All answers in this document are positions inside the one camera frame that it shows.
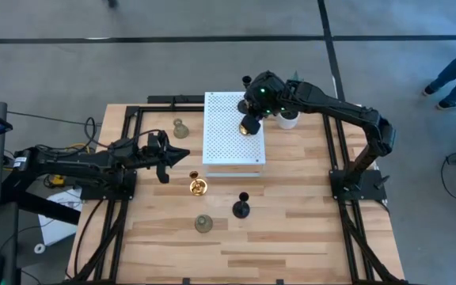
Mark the black floor stand beam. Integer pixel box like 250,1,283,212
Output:
0,169,82,226

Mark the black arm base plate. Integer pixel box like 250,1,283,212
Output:
329,169,387,202
80,169,138,201

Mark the white perforated shelf riser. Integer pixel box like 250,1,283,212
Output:
202,91,267,178

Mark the white paper sheet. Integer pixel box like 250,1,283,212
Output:
37,188,83,247

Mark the green ribbed glass candle holder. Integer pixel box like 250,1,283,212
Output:
172,117,191,139
194,214,215,234

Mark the black aluminium rig frame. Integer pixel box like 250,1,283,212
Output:
67,94,407,285

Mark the black chess piece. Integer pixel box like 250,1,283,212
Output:
231,192,252,219

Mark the snake plant in white pot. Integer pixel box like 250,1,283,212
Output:
274,70,305,131

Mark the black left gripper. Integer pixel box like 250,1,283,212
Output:
132,132,191,184

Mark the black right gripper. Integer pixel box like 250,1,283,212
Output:
241,70,288,135

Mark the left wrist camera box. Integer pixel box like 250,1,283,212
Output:
146,131,162,148

